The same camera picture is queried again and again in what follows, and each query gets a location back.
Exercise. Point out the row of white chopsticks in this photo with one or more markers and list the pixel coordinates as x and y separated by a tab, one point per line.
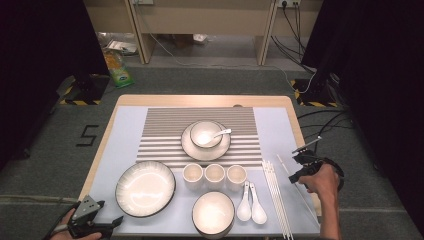
269	173

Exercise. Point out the pale blue table mat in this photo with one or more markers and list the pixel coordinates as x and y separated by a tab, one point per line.
130	140

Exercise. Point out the white ceramic spoon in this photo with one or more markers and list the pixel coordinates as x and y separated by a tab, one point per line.
244	210
224	132
259	213

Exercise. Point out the clear plastic packaging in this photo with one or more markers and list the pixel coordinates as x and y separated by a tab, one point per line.
116	45

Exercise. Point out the white plate dark rim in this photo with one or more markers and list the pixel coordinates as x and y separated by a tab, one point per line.
144	190
200	154

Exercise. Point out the striped grey placemat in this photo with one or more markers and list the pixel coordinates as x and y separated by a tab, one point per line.
160	126

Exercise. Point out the black stand base striped tape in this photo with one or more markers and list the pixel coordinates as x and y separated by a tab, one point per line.
90	91
313	95

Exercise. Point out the person's left hand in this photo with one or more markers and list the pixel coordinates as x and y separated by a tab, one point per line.
78	236

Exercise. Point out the beige wooden desk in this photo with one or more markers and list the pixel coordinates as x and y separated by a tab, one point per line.
206	20

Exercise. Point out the green and orange plastic bag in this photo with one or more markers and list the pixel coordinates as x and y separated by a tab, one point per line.
120	75

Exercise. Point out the brown cardboard box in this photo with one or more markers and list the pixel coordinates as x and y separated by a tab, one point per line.
183	40

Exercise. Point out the person's right hand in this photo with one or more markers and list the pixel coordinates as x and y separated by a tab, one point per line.
323	183

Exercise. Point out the beige wooden cabinet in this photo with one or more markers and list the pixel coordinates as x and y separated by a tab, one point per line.
106	16

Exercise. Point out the black curtain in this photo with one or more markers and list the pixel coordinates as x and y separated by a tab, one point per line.
33	66
383	83

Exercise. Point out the white ceramic cup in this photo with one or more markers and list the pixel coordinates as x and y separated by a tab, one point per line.
192	175
215	174
236	175

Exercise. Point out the white bowl dark rim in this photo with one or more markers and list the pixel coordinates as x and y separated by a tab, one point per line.
201	133
213	213

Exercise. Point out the small white object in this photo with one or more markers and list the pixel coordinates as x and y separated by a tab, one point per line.
200	38

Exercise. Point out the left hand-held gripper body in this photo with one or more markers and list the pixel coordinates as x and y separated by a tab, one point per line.
85	208

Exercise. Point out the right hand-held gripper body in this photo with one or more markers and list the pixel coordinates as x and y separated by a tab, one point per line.
308	160

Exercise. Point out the white wall socket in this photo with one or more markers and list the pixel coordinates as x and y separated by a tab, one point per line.
288	2
143	1

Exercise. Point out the white chopstick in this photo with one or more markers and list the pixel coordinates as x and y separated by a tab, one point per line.
283	165

